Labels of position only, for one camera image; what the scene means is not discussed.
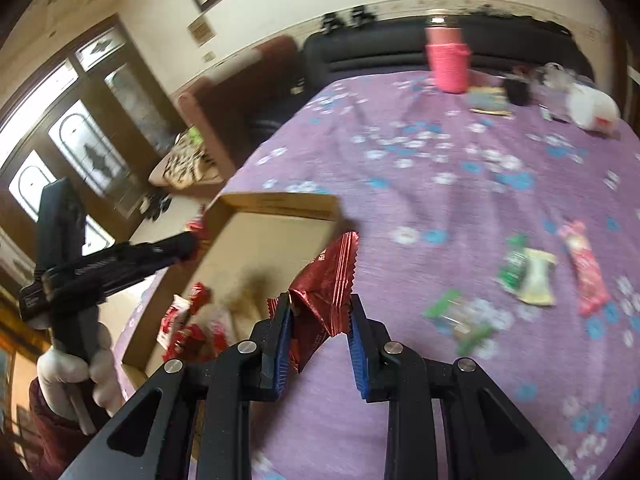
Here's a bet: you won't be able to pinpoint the white red candy packet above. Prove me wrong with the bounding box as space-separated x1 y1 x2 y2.
156 295 191 350

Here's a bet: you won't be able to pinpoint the pink long snack packet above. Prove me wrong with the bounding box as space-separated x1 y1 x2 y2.
559 220 610 316

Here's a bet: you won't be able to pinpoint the small red twist candy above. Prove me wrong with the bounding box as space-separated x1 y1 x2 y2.
163 324 210 363

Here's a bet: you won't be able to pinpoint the patterned clothes pile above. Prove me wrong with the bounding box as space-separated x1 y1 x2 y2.
163 127 219 188

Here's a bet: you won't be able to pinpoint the shallow cardboard box tray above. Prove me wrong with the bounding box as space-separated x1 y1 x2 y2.
114 192 343 394

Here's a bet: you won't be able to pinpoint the wooden glass door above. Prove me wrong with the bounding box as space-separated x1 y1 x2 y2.
1 16 184 257

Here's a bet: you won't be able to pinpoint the small wall plaque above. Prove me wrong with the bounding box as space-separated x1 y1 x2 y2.
188 14 216 47

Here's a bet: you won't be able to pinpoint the black small cup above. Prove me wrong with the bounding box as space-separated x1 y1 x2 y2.
502 75 530 106

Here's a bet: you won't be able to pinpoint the pink sleeved water bottle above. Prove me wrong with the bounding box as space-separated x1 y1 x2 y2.
425 14 471 94

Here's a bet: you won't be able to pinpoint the black leather sofa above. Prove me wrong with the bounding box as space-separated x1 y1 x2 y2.
247 10 594 144

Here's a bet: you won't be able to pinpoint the white gloved left hand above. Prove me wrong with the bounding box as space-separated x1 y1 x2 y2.
37 322 124 436

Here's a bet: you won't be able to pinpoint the clear plastic bag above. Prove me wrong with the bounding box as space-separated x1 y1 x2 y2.
532 62 580 107

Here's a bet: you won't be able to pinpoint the purple floral tablecloth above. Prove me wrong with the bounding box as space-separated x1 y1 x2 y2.
227 72 639 479

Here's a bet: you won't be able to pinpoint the dark red pyramid snack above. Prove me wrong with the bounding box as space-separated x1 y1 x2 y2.
286 231 359 373
186 205 209 252

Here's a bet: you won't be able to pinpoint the white plastic jar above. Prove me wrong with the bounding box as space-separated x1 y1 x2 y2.
566 84 620 136

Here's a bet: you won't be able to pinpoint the shoes on floor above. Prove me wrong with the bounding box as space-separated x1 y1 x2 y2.
139 190 171 221

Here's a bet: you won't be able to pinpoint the cream white candy packet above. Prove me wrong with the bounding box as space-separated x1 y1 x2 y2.
516 248 556 307

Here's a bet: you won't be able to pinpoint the green clear candy wrapper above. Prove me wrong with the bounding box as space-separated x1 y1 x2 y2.
497 233 528 294

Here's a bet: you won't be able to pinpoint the brown fabric armchair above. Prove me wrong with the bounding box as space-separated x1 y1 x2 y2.
149 35 309 197

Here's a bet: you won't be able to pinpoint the long red cartoon snack packet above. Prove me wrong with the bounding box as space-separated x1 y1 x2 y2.
188 282 213 315

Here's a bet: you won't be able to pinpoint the small booklet on table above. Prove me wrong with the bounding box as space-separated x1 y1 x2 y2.
465 87 511 117

